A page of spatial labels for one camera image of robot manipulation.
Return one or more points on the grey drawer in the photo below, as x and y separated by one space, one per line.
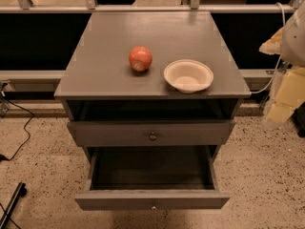
150 133
151 178

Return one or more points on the grey top drawer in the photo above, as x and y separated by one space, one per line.
150 133

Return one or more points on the red apple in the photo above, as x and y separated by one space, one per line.
140 59

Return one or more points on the metal railing frame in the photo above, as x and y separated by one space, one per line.
152 4

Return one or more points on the grey wooden drawer cabinet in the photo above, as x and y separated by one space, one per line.
100 85

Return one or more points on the black stand leg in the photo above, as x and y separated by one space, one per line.
18 193

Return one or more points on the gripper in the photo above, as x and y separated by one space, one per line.
294 45

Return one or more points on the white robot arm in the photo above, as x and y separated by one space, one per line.
289 41

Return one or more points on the white paper bowl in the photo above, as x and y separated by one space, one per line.
188 76

